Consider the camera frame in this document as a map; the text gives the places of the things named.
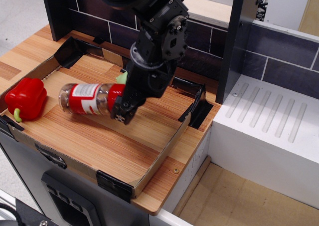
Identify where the cardboard fence with black tape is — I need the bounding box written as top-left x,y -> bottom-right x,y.
0,35 -> 216,211

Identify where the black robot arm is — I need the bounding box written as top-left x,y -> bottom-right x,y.
103,0 -> 189,125

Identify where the white grooved drainboard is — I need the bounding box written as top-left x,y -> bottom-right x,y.
209,76 -> 319,208

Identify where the basil leaves spice bottle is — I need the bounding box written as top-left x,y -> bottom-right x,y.
59,83 -> 126,115

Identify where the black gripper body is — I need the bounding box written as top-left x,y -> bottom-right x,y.
123,43 -> 177,104

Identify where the red bell pepper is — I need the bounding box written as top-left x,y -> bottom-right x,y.
4,78 -> 47,123

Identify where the dark grey vertical post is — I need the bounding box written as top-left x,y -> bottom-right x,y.
216,0 -> 259,104

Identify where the green onion-shaped toy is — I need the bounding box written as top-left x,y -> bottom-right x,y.
116,71 -> 128,85

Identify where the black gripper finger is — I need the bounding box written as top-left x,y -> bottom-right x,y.
110,96 -> 146,125

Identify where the dark grey left post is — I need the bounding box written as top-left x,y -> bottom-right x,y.
44,0 -> 73,41

